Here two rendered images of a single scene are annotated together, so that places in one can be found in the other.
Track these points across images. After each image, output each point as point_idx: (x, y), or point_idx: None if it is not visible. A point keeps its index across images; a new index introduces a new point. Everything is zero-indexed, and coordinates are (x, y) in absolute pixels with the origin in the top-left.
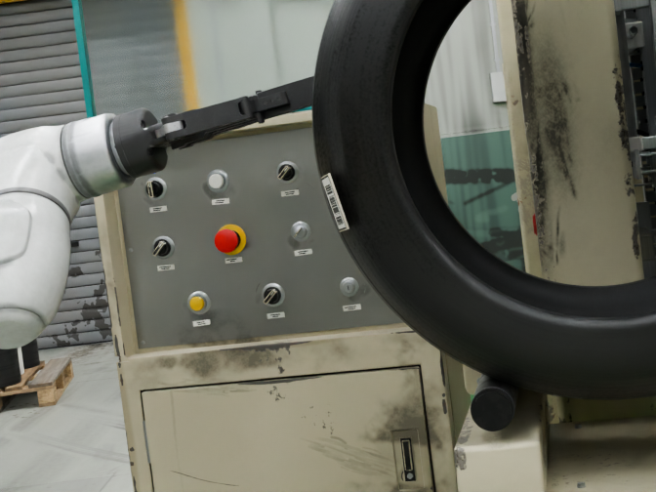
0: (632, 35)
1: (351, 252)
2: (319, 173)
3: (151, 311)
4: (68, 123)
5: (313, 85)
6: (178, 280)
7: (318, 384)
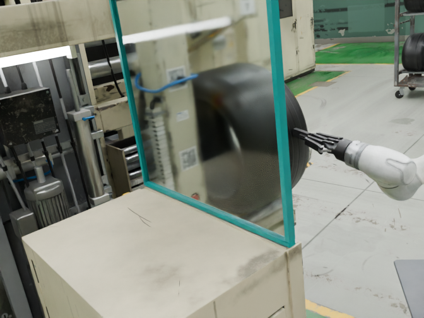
0: (67, 153)
1: (305, 168)
2: (307, 149)
3: None
4: (368, 144)
5: (304, 127)
6: None
7: None
